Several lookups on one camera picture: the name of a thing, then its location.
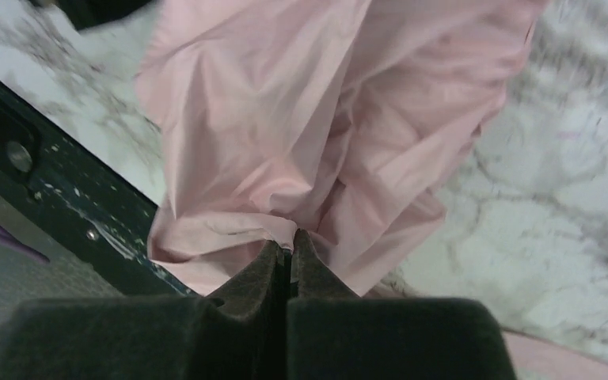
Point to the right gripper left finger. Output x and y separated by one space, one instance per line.
224 335

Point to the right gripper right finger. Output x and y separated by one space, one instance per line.
332 333

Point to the pink folding umbrella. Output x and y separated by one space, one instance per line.
440 147

